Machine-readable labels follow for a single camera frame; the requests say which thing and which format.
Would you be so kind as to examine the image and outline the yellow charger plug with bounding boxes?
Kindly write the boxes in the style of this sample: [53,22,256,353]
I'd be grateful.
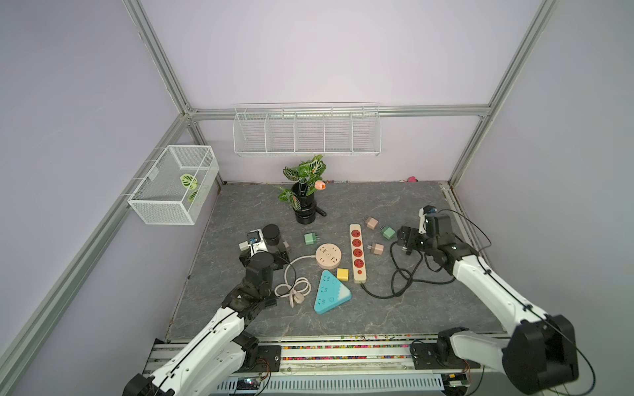
[336,268,349,282]

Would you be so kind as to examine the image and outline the black plant pot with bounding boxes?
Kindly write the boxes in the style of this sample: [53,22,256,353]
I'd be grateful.
[292,182,327,224]

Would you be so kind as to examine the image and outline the teal triangular power socket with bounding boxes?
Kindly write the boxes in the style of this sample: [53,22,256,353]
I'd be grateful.
[314,270,352,314]

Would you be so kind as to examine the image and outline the cream power strip red outlets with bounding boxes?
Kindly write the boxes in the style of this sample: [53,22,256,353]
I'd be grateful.
[349,224,368,284]

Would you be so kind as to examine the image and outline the small white wire basket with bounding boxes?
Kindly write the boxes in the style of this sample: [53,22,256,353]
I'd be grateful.
[127,145,219,225]

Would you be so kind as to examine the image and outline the green leaf in small basket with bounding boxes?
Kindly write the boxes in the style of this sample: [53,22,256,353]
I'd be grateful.
[180,173,198,191]

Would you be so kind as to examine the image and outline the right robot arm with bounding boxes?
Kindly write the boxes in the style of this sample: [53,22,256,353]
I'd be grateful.
[397,206,580,394]

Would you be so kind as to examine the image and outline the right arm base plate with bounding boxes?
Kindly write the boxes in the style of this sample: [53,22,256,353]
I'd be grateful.
[409,340,481,371]

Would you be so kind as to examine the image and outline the black cylinder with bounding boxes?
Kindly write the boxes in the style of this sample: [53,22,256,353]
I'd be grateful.
[262,224,281,246]

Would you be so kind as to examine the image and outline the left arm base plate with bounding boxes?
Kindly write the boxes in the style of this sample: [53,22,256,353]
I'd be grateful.
[238,345,282,374]

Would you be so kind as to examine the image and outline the green charger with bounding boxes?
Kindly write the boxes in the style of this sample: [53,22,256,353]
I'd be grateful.
[304,233,319,246]
[381,226,396,240]

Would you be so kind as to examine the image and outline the round pink power socket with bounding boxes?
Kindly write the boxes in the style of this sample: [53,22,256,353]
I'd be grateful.
[315,244,342,271]

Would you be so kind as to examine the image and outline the wide white wire basket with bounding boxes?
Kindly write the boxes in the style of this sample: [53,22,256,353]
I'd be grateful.
[233,103,382,156]

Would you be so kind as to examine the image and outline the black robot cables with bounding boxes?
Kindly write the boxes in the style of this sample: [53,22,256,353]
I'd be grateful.
[358,207,494,300]

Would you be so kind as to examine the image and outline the artificial green leaf plant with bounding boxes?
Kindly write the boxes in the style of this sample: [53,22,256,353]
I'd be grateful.
[277,154,326,212]

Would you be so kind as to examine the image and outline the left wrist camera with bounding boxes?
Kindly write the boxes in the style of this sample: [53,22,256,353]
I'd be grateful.
[247,229,267,256]

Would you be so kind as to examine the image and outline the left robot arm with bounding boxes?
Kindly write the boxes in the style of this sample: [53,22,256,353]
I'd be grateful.
[123,239,290,395]

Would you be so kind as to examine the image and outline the pink charger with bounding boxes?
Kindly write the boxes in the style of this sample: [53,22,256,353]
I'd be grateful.
[364,217,379,230]
[368,243,385,256]

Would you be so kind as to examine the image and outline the aluminium rail frame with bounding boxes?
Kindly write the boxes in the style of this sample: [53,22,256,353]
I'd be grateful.
[133,333,571,396]

